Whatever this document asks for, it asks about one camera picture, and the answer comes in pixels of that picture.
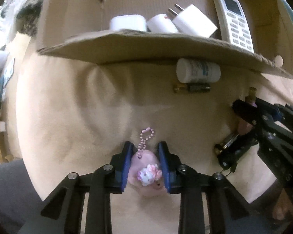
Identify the pink kitty keychain pouch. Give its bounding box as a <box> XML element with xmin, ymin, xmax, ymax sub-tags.
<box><xmin>127</xmin><ymin>127</ymin><xmax>166</xmax><ymax>197</ymax></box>

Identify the black beige shaggy rug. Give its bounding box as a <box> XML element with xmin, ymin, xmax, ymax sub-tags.
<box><xmin>15</xmin><ymin>0</ymin><xmax>43</xmax><ymax>37</ymax></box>

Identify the white air conditioner remote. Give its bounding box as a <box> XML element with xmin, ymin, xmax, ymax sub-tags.
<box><xmin>214</xmin><ymin>0</ymin><xmax>254</xmax><ymax>53</ymax></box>

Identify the white earbud case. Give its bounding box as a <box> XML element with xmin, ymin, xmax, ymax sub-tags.
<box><xmin>109</xmin><ymin>14</ymin><xmax>147</xmax><ymax>32</ymax></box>

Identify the person's right hand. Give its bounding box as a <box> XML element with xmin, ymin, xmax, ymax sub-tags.
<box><xmin>272</xmin><ymin>189</ymin><xmax>293</xmax><ymax>221</ymax></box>

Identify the black flashlight with strap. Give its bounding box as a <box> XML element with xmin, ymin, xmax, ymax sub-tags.
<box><xmin>214</xmin><ymin>132</ymin><xmax>258</xmax><ymax>173</ymax></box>

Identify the white blue-label pill bottle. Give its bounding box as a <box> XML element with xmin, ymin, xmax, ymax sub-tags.
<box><xmin>176</xmin><ymin>58</ymin><xmax>221</xmax><ymax>83</ymax></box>

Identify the pink small bottle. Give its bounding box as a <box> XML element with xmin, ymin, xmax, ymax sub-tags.
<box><xmin>238</xmin><ymin>87</ymin><xmax>258</xmax><ymax>135</ymax></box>

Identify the white USB charger plug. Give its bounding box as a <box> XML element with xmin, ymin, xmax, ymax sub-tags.
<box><xmin>168</xmin><ymin>4</ymin><xmax>217</xmax><ymax>37</ymax></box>

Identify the white red-label pill bottle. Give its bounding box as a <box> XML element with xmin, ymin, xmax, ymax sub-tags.
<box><xmin>146</xmin><ymin>14</ymin><xmax>179</xmax><ymax>33</ymax></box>

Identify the brown cardboard box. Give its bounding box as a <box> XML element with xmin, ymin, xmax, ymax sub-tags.
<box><xmin>37</xmin><ymin>0</ymin><xmax>293</xmax><ymax>79</ymax></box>

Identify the gold black AA battery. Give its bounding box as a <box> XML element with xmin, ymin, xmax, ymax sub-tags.
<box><xmin>173</xmin><ymin>83</ymin><xmax>211</xmax><ymax>94</ymax></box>

